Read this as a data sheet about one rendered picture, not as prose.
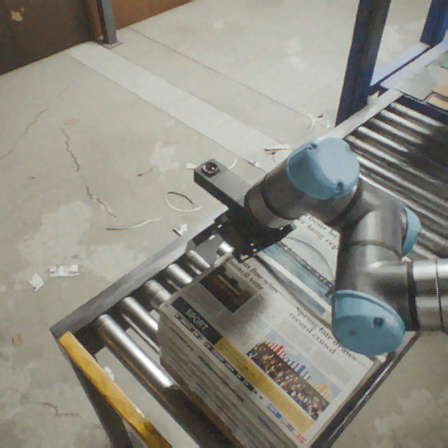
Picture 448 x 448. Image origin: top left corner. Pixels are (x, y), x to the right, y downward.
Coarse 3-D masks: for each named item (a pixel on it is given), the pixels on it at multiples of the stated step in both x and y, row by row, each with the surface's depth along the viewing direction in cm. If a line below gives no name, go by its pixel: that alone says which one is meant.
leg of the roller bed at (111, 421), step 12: (96, 360) 109; (84, 384) 111; (96, 396) 117; (96, 408) 122; (108, 408) 125; (108, 420) 129; (120, 420) 134; (108, 432) 134; (120, 432) 138; (120, 444) 143; (132, 444) 150
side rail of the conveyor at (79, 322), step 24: (384, 96) 159; (360, 120) 149; (216, 216) 120; (144, 264) 110; (168, 264) 110; (120, 288) 105; (168, 288) 115; (72, 312) 100; (96, 312) 101; (72, 360) 101
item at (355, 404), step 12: (408, 336) 97; (408, 348) 104; (396, 360) 96; (384, 372) 92; (372, 384) 90; (360, 396) 88; (348, 408) 86; (360, 408) 94; (336, 420) 85; (348, 420) 87; (324, 432) 83; (336, 432) 84; (312, 444) 82; (324, 444) 82
